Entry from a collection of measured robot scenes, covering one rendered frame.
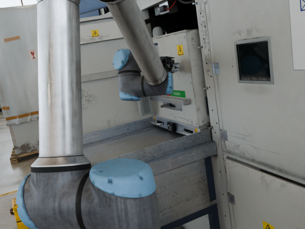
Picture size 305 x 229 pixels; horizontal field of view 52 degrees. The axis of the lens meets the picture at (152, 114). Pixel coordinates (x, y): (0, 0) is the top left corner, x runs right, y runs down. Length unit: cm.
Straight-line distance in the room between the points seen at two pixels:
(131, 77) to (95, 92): 77
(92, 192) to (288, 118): 70
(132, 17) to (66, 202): 56
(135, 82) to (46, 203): 67
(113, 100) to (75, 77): 123
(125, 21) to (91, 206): 55
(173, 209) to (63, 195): 84
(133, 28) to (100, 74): 105
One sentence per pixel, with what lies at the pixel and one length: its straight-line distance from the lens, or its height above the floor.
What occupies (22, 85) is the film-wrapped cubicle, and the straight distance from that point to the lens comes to 502.
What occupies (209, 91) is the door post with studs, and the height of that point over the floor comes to 110.
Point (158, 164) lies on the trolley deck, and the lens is 140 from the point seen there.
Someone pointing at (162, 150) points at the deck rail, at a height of 88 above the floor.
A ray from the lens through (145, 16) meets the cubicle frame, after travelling 202.
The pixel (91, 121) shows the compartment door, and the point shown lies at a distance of 209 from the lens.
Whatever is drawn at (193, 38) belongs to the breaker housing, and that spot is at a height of 135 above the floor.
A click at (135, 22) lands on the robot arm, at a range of 100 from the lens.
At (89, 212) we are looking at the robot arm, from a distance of 75.
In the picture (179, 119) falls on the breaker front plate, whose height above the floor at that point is 94.
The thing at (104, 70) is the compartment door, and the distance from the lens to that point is 204.
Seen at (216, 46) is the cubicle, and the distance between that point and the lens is 136.
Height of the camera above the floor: 133
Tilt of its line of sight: 12 degrees down
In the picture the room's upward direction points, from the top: 9 degrees counter-clockwise
